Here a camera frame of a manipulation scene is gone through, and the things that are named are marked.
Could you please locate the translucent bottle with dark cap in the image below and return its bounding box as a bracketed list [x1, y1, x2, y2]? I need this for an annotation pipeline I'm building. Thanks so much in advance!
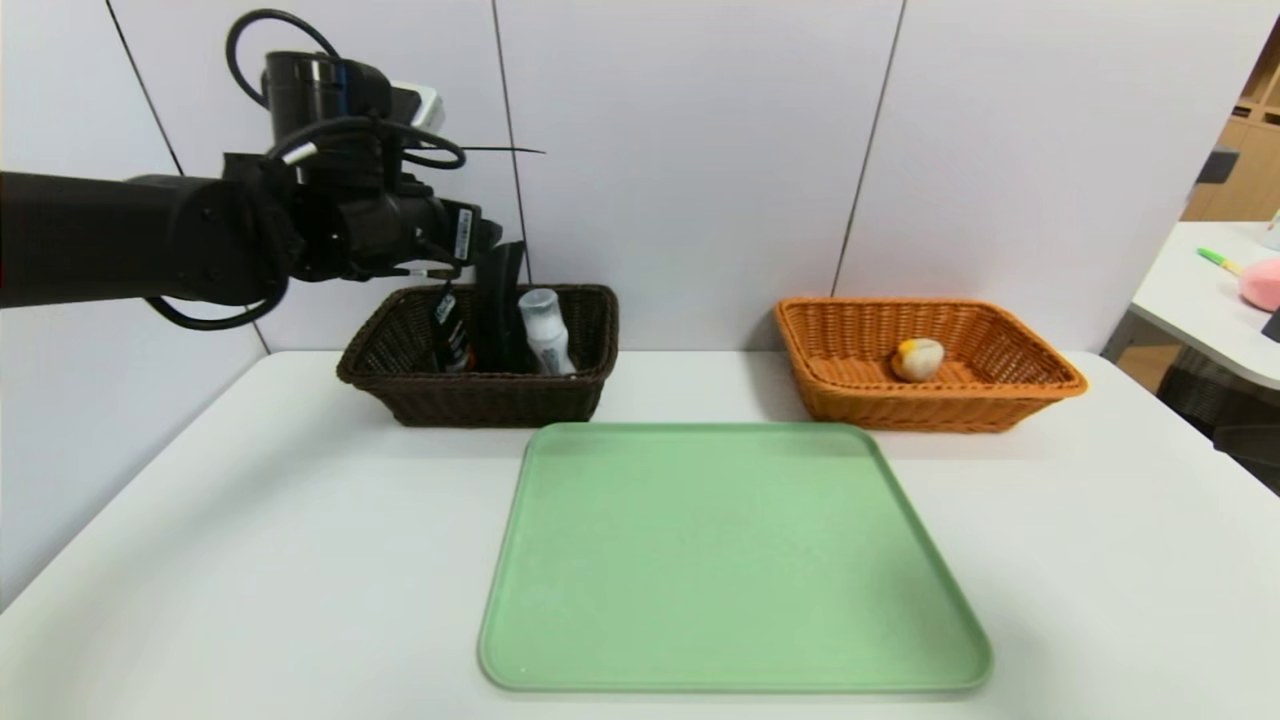
[517, 288, 578, 377]

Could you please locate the black glasses case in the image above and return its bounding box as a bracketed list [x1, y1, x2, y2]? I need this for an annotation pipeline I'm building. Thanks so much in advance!
[472, 240, 532, 374]

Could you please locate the dark cosmetic tube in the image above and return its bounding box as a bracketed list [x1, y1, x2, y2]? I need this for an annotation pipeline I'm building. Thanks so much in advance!
[430, 285, 474, 374]

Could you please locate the round yellow-orange toy bun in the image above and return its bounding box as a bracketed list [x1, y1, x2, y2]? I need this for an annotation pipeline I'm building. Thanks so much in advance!
[892, 337, 947, 383]

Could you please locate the dark brown wicker basket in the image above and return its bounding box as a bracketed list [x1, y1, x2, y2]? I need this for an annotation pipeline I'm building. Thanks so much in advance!
[336, 284, 621, 429]

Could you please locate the orange wicker basket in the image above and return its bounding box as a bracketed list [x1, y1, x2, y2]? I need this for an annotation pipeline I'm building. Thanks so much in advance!
[773, 297, 1089, 434]

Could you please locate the light green plastic tray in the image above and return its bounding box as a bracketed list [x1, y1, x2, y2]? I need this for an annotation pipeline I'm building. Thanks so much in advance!
[478, 421, 993, 693]

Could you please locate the white side table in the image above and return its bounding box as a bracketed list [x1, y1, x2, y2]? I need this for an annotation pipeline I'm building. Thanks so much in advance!
[1130, 220, 1280, 391]

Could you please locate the pink round object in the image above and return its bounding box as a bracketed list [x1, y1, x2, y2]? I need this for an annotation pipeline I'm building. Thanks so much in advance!
[1238, 255, 1280, 313]

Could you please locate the wooden shelf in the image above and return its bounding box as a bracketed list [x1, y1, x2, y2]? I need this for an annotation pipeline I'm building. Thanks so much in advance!
[1178, 10, 1280, 223]

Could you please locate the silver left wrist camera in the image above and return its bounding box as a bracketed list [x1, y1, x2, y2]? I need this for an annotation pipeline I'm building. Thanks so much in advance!
[388, 80, 445, 137]

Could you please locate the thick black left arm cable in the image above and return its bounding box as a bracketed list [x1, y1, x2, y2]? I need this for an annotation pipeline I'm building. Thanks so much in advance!
[145, 275, 292, 333]

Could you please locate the black left camera cable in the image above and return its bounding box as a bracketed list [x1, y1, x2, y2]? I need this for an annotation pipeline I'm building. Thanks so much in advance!
[224, 8, 347, 109]

